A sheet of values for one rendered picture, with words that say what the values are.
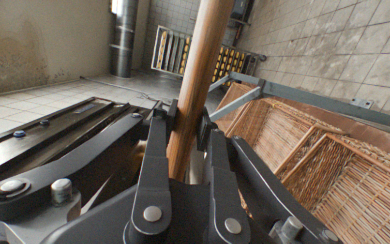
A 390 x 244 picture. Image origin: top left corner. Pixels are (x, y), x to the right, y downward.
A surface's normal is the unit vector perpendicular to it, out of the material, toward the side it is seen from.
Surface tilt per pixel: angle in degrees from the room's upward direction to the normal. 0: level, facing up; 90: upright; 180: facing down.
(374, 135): 0
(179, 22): 90
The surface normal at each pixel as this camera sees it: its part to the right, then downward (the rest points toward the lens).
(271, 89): 0.03, 0.36
